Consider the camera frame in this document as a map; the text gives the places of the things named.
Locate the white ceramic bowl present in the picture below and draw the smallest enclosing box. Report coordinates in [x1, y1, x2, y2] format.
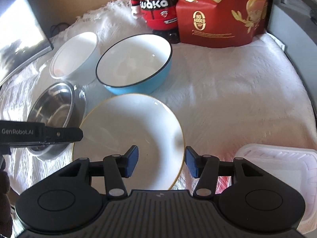
[49, 32, 100, 86]

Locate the black monitor screen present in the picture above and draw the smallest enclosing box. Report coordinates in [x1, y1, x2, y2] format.
[0, 0, 53, 84]

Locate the blue bowl white inside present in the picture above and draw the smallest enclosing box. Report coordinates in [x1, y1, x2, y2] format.
[96, 34, 173, 95]

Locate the white plate gold rim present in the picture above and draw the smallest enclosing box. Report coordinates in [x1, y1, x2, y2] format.
[73, 93, 185, 191]

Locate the panda figurine red suit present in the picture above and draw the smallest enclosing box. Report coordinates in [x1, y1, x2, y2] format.
[131, 0, 180, 44]

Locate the white plastic tray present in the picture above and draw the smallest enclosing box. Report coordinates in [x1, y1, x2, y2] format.
[235, 143, 317, 234]

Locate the grey computer case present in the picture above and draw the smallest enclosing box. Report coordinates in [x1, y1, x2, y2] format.
[266, 0, 317, 75]

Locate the red quail eggs bag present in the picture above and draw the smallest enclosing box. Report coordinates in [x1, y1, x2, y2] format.
[176, 0, 269, 48]

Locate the black cable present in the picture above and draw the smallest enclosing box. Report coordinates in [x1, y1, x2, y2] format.
[50, 22, 73, 37]

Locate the stainless steel bowl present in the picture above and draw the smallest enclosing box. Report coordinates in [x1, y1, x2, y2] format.
[26, 81, 87, 160]

